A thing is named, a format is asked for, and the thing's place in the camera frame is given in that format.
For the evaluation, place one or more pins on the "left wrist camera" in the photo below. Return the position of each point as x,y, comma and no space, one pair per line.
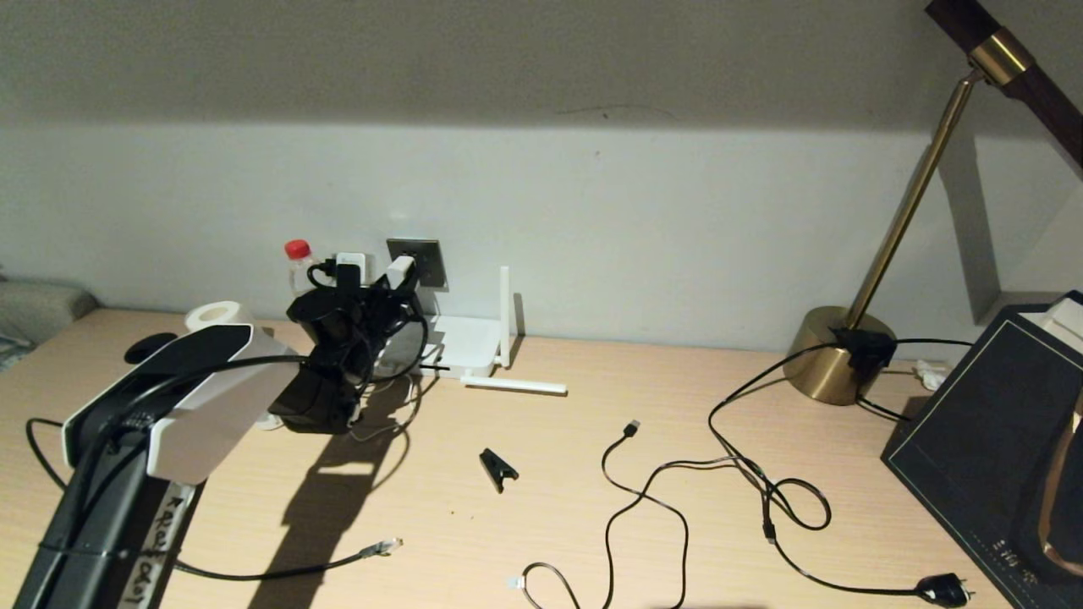
351,260

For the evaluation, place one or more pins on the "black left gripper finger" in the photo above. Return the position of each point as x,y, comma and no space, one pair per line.
386,283
415,296

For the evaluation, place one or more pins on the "brass desk lamp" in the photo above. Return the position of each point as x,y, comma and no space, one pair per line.
816,372

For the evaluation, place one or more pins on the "white router with antennas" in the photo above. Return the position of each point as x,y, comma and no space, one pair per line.
465,342

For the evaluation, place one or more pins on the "clear water bottle red cap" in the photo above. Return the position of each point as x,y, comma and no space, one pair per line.
298,250

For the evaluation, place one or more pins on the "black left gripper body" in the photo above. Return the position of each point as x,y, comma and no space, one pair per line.
376,311

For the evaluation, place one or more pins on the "grey cushion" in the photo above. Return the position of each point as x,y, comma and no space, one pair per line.
42,311

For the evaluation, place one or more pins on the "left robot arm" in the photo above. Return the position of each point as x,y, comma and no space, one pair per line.
211,397

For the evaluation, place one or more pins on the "white power adapter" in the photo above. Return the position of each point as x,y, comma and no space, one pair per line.
399,271

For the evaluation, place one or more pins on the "white toilet paper roll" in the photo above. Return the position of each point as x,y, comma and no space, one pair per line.
216,315

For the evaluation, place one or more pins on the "patterned grey fabric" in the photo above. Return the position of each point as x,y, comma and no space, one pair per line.
10,353

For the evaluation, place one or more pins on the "dark gift bag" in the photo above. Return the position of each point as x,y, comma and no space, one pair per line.
973,423

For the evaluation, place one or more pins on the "black round desk grommet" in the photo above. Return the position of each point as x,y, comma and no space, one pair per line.
148,347

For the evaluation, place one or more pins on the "small black clip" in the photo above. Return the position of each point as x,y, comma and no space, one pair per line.
497,467

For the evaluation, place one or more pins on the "grey wall power socket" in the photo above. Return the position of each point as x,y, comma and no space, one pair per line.
427,262

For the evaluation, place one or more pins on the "white box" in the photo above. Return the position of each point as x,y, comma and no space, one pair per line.
1058,326

